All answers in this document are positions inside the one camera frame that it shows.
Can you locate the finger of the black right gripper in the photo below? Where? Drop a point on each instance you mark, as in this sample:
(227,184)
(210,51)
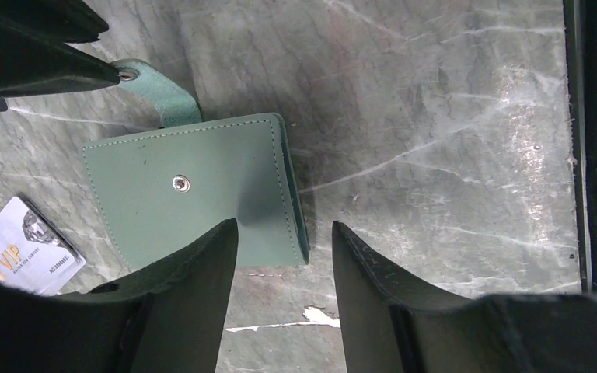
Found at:
(33,65)
(68,21)

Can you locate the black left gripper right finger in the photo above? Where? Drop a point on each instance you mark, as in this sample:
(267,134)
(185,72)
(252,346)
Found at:
(393,321)

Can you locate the green card holder wallet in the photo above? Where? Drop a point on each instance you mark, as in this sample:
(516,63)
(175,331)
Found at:
(157,191)

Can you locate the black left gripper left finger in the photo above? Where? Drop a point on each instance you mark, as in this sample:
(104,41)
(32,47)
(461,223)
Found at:
(166,317)

